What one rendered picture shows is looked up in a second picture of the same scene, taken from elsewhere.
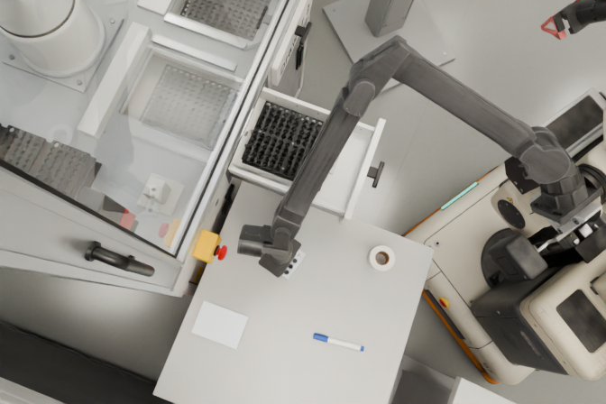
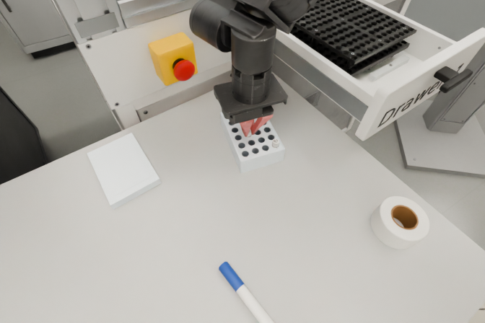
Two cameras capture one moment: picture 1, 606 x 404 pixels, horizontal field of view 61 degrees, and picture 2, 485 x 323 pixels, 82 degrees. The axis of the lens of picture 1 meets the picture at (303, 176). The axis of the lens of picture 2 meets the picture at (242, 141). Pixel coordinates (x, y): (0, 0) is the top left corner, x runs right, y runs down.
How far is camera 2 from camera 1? 1.03 m
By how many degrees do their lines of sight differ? 29
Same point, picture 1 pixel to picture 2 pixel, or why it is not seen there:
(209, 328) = (107, 162)
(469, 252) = not seen: outside the picture
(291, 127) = (349, 9)
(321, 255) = (304, 172)
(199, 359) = (65, 191)
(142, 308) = not seen: hidden behind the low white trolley
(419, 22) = (474, 137)
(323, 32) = not seen: hidden behind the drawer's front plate
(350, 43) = (403, 124)
